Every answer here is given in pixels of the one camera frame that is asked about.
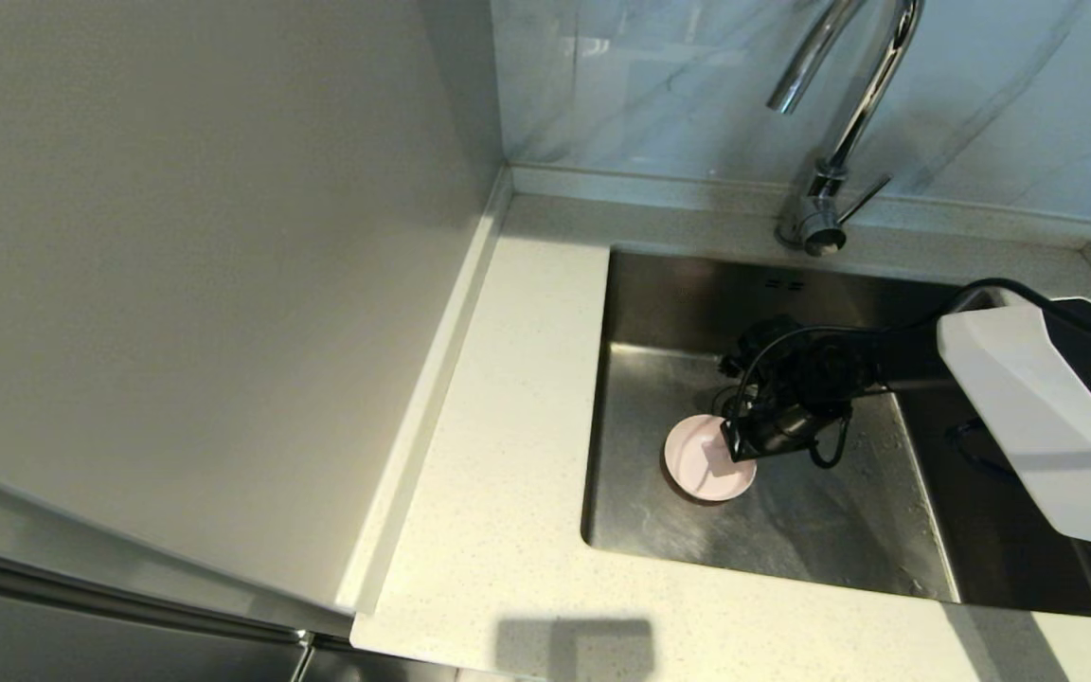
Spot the pink ceramic bowl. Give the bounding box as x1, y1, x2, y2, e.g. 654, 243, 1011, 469
664, 414, 759, 504

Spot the chrome gooseneck faucet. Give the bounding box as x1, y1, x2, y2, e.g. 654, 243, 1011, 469
766, 0, 926, 258

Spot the stainless steel sink basin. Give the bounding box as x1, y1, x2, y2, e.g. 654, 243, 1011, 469
581, 248, 1091, 619

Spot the tall white side panel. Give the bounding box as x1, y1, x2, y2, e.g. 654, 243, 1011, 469
0, 0, 514, 613

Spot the stainless steel refrigerator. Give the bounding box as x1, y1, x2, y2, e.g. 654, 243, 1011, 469
0, 459, 457, 682

